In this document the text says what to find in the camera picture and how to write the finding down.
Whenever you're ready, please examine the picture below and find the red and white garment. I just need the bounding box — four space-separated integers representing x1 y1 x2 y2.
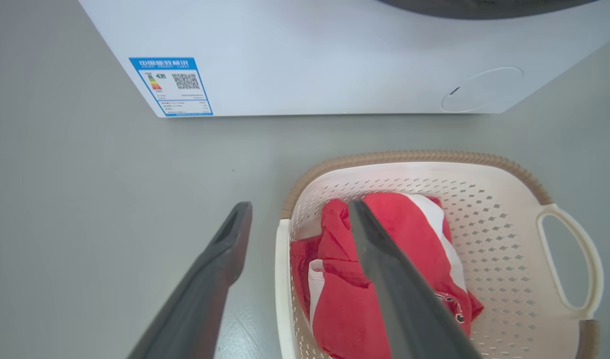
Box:
290 192 484 359

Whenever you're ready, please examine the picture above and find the blue energy label sticker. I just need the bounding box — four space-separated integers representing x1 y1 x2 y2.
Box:
129 57 214 117

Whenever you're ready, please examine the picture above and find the black round washing machine door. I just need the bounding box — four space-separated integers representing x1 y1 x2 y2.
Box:
377 0 597 20

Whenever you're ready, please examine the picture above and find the white front-load washing machine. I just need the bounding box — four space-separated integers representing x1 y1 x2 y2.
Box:
78 0 610 118

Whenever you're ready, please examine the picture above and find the round white filter cover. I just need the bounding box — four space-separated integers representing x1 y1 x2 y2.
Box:
441 67 524 113

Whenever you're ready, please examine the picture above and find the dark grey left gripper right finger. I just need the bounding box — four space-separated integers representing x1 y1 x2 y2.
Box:
348 199 483 359

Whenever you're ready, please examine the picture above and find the cream perforated laundry basket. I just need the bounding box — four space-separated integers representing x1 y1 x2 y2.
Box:
275 151 605 359

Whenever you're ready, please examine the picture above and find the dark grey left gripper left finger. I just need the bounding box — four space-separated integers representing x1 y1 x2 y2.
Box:
127 201 253 359

